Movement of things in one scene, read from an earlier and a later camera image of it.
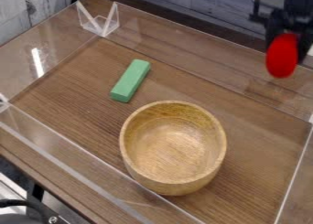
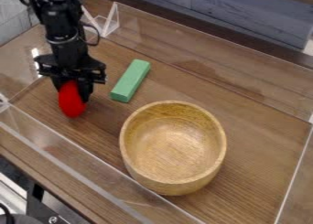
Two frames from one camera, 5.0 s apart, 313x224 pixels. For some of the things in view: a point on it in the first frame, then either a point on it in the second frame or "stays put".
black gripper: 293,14 -> 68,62
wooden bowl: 172,143 stays put
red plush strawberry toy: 281,56 -> 69,100
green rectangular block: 129,80 stays put
